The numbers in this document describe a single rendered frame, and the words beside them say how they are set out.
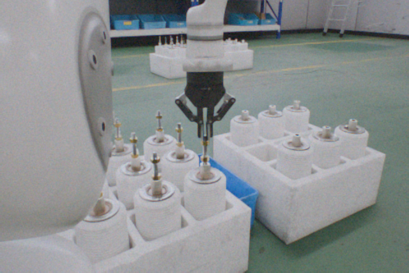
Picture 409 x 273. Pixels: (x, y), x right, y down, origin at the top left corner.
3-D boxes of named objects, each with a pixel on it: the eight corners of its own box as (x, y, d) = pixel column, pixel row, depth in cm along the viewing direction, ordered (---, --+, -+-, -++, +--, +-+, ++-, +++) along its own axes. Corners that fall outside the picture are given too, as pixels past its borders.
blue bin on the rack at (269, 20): (245, 23, 627) (245, 13, 620) (260, 23, 644) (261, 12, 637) (260, 25, 586) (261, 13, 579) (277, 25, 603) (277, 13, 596)
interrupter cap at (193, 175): (187, 185, 68) (187, 183, 68) (188, 169, 75) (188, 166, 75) (222, 185, 68) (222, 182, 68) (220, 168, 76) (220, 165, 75)
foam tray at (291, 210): (375, 203, 104) (386, 154, 98) (286, 245, 86) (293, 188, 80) (291, 156, 136) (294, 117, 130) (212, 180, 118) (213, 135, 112)
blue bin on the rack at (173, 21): (158, 27, 548) (157, 14, 541) (178, 26, 566) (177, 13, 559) (169, 28, 507) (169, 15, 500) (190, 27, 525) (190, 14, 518)
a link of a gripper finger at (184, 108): (177, 94, 66) (197, 113, 68) (171, 100, 67) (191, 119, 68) (177, 98, 64) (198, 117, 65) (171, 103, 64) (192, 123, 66)
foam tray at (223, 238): (248, 270, 78) (252, 208, 72) (84, 359, 58) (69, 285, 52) (174, 195, 109) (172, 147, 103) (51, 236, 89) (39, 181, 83)
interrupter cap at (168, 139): (172, 146, 87) (172, 144, 87) (145, 147, 87) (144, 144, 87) (174, 135, 94) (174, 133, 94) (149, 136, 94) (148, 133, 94)
